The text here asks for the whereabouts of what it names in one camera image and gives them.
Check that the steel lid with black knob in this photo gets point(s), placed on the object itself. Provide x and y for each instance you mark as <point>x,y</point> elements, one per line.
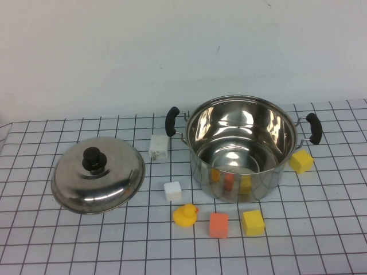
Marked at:
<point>86,183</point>

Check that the white power adapter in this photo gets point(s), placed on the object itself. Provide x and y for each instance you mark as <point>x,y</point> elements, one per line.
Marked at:
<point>158,144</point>

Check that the white cube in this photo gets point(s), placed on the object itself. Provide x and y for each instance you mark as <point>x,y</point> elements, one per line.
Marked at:
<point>173,192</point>

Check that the yellow rubber duck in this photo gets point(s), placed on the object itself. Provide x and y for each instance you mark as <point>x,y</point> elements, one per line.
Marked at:
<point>185,217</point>

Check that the orange block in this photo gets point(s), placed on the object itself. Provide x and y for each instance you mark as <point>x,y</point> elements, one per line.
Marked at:
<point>218,226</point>

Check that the yellow cube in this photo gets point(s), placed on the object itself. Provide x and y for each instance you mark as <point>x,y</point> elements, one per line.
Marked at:
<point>253,224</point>
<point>301,162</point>

